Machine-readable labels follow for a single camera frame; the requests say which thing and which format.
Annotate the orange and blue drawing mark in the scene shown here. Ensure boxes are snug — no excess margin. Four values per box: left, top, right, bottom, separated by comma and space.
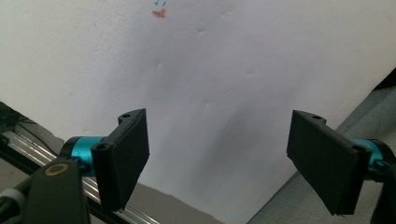
151, 0, 168, 19

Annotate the aluminium frame rail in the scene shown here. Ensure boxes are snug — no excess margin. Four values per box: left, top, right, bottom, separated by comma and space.
0, 130, 163, 224

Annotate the white paper sheet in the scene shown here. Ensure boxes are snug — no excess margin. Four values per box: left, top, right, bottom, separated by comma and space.
0, 0, 396, 224

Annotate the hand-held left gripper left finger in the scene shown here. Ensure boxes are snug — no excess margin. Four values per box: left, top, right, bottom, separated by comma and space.
59, 107, 150, 213

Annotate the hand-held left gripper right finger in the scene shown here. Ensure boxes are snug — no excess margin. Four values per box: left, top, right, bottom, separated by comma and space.
286, 109, 396, 217

